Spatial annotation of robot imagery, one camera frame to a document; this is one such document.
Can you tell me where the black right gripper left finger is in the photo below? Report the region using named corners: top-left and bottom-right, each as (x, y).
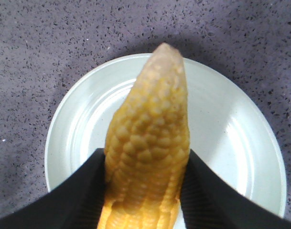
top-left (0, 148), bottom-right (105, 229)

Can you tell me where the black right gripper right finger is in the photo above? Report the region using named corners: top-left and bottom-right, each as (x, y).
top-left (181, 150), bottom-right (291, 229)

